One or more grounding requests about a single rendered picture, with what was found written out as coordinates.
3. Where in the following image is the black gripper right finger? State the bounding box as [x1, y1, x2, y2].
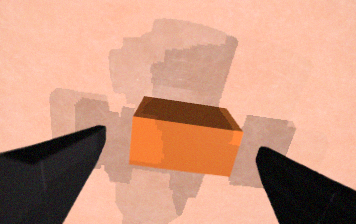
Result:
[256, 146, 356, 224]

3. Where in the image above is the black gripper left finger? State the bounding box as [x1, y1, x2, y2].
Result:
[0, 125, 106, 224]

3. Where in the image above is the orange block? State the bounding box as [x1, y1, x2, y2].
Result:
[129, 96, 243, 177]

